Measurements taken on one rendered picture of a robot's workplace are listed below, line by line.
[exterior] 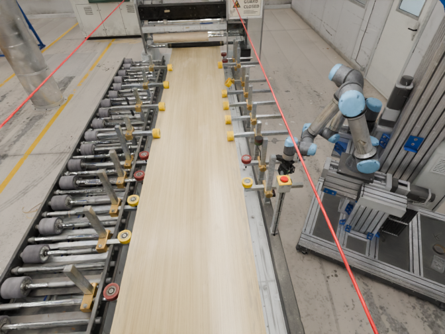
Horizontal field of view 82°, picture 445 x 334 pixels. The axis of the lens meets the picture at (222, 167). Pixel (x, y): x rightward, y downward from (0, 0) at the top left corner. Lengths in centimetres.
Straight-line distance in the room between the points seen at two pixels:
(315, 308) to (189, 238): 129
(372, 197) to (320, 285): 97
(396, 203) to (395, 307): 104
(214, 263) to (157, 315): 37
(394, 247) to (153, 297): 202
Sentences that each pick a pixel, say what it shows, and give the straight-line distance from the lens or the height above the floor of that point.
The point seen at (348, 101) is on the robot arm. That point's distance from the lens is 145.
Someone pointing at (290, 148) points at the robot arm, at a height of 123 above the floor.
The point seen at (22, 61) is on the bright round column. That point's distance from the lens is 514.
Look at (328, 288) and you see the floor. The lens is 255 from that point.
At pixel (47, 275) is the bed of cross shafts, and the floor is 71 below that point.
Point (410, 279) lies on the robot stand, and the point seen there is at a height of 22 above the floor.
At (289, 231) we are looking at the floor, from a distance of 273.
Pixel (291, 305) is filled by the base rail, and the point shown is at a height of 70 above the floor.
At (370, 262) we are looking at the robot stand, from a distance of 253.
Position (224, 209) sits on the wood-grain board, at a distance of 170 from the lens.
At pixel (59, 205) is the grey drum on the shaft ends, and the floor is 83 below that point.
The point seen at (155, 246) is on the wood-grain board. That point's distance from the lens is 161.
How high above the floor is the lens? 225
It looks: 44 degrees down
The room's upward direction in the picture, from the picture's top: 2 degrees counter-clockwise
